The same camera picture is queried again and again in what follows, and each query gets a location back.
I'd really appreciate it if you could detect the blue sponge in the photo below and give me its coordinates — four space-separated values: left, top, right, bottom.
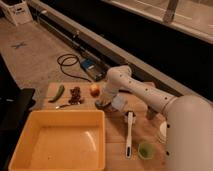
95 101 114 112

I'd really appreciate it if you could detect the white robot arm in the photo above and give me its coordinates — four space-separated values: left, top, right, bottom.
101 65 213 171

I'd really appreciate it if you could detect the red yellow apple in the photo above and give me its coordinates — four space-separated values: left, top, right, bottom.
89 84 100 97

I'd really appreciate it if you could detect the blue grey power device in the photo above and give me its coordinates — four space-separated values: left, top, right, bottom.
80 59 106 81

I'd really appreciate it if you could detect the dark red grape bunch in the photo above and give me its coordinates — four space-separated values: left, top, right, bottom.
69 87 84 105

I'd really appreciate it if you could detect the small metal spoon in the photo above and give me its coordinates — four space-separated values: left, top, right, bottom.
55 103 80 109

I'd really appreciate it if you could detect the green chili pepper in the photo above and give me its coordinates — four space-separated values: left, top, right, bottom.
48 85 65 103

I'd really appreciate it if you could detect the green plastic cup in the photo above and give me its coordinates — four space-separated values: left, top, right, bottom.
138 142 154 160

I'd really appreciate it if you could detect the white paper cup stack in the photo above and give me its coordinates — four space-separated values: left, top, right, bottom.
158 122 167 143

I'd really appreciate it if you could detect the yellow plastic bin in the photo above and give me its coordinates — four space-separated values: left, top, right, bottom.
8 110 105 171

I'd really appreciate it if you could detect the black chair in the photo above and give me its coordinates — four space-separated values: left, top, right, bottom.
0 54 36 171

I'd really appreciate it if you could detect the white cardboard box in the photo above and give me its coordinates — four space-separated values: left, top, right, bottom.
0 0 33 26

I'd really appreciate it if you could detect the black coiled cable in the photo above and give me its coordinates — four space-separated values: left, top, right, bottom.
56 53 93 83

